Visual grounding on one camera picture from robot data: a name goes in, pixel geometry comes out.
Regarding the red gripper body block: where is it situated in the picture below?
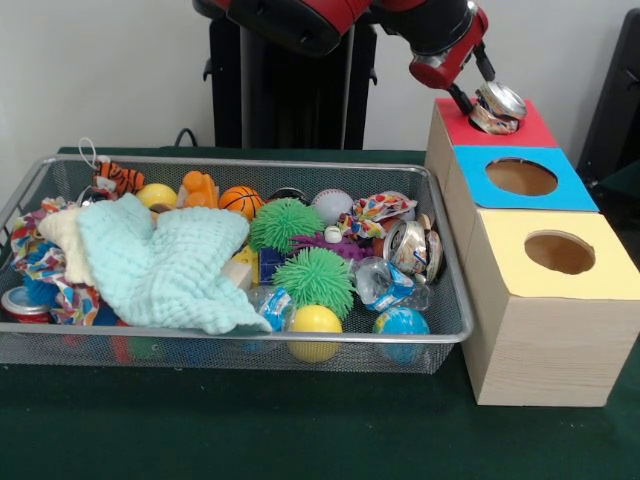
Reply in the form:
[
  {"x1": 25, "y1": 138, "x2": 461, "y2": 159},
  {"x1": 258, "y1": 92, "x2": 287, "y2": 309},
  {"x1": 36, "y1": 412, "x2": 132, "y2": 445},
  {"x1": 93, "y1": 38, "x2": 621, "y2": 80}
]
[{"x1": 408, "y1": 7, "x2": 490, "y2": 91}]

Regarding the blue globe ball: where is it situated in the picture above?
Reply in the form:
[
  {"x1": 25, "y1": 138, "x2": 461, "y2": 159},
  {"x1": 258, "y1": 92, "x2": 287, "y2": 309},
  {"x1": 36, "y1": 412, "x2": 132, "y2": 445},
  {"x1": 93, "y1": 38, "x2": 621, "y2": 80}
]
[{"x1": 373, "y1": 307, "x2": 432, "y2": 364}]

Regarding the yellow ball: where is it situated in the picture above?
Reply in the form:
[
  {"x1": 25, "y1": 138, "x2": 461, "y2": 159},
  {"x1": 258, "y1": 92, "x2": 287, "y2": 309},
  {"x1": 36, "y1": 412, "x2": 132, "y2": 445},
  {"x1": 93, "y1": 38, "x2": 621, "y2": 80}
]
[
  {"x1": 136, "y1": 183, "x2": 179, "y2": 210},
  {"x1": 287, "y1": 304, "x2": 345, "y2": 364}
]

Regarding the tiger plush toy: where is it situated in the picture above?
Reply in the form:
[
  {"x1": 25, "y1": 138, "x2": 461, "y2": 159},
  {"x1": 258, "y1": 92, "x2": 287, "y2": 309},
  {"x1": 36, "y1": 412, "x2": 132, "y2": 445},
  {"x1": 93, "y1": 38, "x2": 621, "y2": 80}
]
[{"x1": 94, "y1": 157, "x2": 147, "y2": 196}]

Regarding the mint waffle cloth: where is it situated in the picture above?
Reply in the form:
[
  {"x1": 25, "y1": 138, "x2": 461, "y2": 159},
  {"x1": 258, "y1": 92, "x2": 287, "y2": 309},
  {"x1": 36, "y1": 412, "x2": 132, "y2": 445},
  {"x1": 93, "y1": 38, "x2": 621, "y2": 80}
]
[{"x1": 77, "y1": 193, "x2": 274, "y2": 335}]

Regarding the shallow mesh bin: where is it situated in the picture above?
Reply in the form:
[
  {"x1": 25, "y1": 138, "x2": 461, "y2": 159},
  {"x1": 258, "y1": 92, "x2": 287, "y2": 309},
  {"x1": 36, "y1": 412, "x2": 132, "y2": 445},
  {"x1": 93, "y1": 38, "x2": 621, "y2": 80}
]
[{"x1": 0, "y1": 153, "x2": 475, "y2": 376}]

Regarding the wooden three-hole box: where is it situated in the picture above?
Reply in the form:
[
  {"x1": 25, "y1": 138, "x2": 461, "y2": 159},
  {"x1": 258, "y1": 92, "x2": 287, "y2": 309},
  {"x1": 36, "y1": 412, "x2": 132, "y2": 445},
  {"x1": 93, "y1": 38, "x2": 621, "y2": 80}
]
[{"x1": 424, "y1": 98, "x2": 640, "y2": 407}]

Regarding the small orange basketball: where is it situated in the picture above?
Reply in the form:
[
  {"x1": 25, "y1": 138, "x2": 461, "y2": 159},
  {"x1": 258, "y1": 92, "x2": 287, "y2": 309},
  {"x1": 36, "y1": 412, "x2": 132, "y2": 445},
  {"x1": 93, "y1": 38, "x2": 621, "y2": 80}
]
[{"x1": 218, "y1": 186, "x2": 265, "y2": 221}]

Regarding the crushed silver can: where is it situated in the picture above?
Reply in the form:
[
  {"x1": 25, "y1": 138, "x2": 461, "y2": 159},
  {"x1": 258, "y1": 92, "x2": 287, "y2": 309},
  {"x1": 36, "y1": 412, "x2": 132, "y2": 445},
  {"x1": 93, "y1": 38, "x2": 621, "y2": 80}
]
[
  {"x1": 468, "y1": 81, "x2": 529, "y2": 135},
  {"x1": 383, "y1": 219, "x2": 445, "y2": 285}
]

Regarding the cream cloth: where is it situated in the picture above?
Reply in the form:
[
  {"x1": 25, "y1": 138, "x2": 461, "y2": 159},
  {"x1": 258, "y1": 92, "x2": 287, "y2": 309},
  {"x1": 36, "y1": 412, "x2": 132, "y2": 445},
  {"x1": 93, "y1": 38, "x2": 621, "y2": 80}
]
[{"x1": 38, "y1": 207, "x2": 96, "y2": 287}]

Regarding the green spiky ball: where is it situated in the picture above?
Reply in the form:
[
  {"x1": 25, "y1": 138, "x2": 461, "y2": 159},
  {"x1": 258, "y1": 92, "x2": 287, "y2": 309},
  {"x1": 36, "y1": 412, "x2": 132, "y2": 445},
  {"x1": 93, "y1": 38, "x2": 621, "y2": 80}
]
[
  {"x1": 273, "y1": 248, "x2": 357, "y2": 319},
  {"x1": 248, "y1": 198, "x2": 326, "y2": 254}
]

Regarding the dark green side tablecloth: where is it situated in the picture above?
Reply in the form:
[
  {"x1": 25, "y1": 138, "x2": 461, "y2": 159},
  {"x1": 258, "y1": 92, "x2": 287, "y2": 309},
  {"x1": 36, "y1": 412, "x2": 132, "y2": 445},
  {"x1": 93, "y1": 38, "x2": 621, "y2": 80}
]
[{"x1": 597, "y1": 163, "x2": 640, "y2": 201}]

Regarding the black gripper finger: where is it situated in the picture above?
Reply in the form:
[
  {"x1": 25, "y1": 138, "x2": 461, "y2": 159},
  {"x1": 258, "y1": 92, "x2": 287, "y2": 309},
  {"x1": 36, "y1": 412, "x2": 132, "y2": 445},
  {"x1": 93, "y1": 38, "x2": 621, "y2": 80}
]
[
  {"x1": 472, "y1": 42, "x2": 498, "y2": 82},
  {"x1": 447, "y1": 83, "x2": 475, "y2": 116}
]

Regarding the black flat panel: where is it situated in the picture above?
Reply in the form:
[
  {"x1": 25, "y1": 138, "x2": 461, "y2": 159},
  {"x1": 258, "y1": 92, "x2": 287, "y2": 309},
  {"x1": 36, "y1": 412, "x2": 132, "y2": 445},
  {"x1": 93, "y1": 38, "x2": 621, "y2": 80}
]
[{"x1": 574, "y1": 7, "x2": 640, "y2": 174}]

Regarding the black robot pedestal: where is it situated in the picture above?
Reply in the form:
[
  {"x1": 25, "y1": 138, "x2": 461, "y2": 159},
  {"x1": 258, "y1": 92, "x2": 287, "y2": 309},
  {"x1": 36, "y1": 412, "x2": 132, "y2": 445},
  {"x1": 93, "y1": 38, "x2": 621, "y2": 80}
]
[{"x1": 202, "y1": 17, "x2": 379, "y2": 150}]

